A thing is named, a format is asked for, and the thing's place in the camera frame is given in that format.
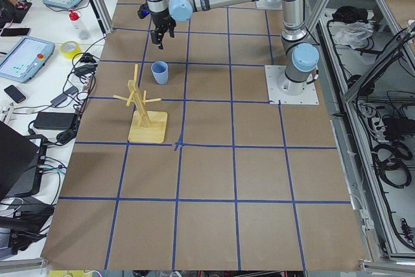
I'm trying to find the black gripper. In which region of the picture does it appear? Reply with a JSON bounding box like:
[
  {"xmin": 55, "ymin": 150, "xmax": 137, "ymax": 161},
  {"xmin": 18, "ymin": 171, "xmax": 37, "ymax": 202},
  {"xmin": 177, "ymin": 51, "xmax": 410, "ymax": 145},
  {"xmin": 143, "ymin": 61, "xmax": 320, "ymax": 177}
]
[{"xmin": 150, "ymin": 10, "xmax": 176, "ymax": 50}]

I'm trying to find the light blue plastic cup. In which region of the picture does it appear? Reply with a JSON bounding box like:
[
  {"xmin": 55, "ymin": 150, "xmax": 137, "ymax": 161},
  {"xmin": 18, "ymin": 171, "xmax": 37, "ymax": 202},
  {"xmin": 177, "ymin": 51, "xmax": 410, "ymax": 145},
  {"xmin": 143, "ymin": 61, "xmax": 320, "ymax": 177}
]
[{"xmin": 151, "ymin": 61, "xmax": 169, "ymax": 85}]

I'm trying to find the red cap squeeze bottle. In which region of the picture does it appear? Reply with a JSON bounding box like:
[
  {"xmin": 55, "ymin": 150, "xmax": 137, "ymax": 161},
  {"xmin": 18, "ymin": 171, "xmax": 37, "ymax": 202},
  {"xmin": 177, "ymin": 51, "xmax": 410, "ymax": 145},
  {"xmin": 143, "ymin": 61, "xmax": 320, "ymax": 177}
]
[{"xmin": 69, "ymin": 10, "xmax": 91, "ymax": 40}]

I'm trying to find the wooden mug tree stand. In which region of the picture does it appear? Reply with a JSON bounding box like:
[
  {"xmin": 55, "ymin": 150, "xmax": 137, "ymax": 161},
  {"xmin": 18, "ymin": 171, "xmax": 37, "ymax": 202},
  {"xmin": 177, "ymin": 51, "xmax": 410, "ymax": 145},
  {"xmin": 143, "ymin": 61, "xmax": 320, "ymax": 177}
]
[{"xmin": 113, "ymin": 64, "xmax": 168, "ymax": 143}]

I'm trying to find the yellow tape roll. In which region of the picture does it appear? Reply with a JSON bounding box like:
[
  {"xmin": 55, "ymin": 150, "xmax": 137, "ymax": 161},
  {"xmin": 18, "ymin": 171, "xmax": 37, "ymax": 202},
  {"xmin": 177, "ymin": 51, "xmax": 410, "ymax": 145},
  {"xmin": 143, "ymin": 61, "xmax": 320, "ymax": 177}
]
[{"xmin": 60, "ymin": 41, "xmax": 82, "ymax": 59}]

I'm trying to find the teach pendant tablet near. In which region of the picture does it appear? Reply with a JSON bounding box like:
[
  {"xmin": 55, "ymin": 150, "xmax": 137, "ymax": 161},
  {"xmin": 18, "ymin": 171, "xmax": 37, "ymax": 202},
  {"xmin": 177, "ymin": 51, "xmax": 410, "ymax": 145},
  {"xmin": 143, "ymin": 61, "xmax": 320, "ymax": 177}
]
[{"xmin": 1, "ymin": 36, "xmax": 55, "ymax": 82}]

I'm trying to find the large black power brick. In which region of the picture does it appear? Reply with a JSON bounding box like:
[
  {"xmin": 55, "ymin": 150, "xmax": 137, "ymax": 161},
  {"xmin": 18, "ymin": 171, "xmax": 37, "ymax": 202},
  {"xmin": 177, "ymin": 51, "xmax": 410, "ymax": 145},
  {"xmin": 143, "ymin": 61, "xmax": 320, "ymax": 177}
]
[{"xmin": 33, "ymin": 112, "xmax": 76, "ymax": 130}]

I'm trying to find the black smartphone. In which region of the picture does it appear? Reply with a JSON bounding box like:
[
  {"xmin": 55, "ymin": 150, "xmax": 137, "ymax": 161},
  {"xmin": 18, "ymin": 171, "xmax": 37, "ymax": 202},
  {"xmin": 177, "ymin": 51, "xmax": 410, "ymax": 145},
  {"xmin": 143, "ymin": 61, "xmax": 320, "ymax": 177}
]
[{"xmin": 4, "ymin": 85, "xmax": 26, "ymax": 103}]

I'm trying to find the black laptop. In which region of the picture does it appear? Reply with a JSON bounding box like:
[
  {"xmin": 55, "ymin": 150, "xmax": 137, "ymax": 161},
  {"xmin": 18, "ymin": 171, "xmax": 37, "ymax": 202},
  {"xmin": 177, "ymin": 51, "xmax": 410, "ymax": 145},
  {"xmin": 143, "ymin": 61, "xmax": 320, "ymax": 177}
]
[{"xmin": 0, "ymin": 121, "xmax": 49, "ymax": 200}]

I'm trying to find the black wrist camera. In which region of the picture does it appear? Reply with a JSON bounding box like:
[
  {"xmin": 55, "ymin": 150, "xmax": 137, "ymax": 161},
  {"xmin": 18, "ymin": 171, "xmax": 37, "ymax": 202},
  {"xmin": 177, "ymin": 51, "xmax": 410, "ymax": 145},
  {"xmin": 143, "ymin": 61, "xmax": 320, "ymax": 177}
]
[{"xmin": 137, "ymin": 3, "xmax": 150, "ymax": 19}]

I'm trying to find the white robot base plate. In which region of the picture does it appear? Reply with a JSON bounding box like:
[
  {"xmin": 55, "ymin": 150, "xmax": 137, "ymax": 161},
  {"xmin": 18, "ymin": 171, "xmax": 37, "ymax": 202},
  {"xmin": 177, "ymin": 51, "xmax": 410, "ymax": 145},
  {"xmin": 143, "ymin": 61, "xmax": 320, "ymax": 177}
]
[{"xmin": 265, "ymin": 65, "xmax": 319, "ymax": 105}]

